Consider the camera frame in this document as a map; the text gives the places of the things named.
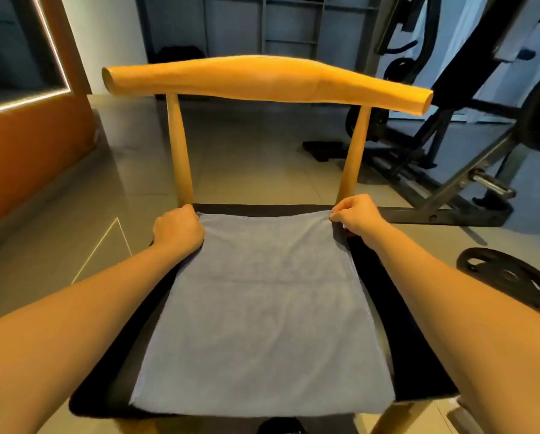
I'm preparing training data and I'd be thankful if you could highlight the person's right hand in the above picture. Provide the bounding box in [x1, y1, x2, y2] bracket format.
[330, 194, 389, 250]

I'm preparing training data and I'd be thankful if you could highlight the person's left hand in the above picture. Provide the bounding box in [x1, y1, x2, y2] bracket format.
[152, 204, 206, 259]

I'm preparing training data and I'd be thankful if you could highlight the single blue-grey towel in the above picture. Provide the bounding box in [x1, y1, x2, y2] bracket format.
[129, 209, 398, 418]

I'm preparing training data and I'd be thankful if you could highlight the person's left forearm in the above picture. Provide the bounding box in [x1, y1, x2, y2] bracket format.
[0, 244, 185, 434]

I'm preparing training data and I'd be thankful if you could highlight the person's right forearm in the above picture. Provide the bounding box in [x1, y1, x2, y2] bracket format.
[368, 225, 540, 434]

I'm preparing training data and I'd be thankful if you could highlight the black and grey gym machine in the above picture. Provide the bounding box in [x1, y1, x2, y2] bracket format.
[303, 0, 540, 228]

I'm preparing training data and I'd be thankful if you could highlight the wooden chair with black seat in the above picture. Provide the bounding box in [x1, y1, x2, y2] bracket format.
[68, 55, 460, 434]

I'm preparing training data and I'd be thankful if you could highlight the loose black weight plate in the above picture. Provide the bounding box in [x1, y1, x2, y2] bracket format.
[457, 247, 540, 318]

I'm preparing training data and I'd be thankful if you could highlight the grey shelf unit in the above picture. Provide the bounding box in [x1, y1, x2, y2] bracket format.
[136, 0, 385, 65]

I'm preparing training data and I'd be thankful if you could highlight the wall mirror with light strip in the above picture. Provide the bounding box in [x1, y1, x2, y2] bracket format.
[0, 0, 73, 120]

